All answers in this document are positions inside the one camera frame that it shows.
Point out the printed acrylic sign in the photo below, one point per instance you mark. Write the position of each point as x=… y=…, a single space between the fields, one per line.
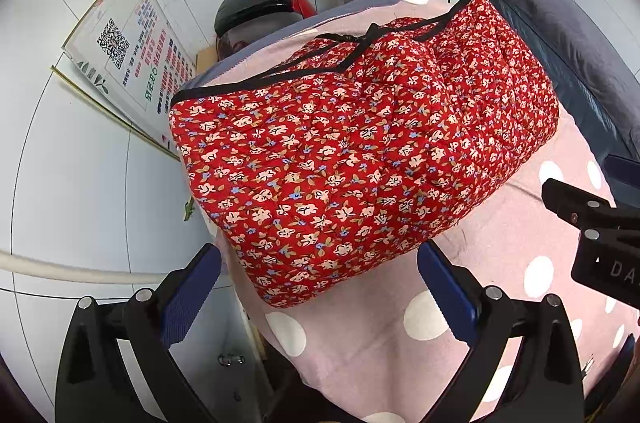
x=135 y=53

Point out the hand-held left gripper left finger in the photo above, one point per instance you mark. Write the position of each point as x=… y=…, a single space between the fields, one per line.
x=190 y=290

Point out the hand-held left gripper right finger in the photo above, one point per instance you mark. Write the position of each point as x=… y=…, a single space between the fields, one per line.
x=445 y=288

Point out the white pipe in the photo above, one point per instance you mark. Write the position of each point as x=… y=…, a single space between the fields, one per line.
x=50 y=267

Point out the small green sprig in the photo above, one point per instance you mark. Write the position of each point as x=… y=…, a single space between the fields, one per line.
x=189 y=209

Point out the red floral quilted jacket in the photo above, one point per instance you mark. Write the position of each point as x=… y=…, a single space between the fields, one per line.
x=350 y=153

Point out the dark grey duvet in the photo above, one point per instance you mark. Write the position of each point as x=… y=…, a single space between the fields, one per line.
x=565 y=43

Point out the pink dotted deer blanket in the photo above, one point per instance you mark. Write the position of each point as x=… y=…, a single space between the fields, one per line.
x=380 y=313

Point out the black and red appliance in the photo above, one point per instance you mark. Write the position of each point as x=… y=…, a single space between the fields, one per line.
x=260 y=3

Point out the bed frame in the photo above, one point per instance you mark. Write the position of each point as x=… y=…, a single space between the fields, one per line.
x=252 y=338

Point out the cardboard piece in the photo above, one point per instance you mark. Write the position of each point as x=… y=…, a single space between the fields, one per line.
x=205 y=63

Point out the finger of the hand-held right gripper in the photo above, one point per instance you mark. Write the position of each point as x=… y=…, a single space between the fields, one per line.
x=625 y=170
x=575 y=203

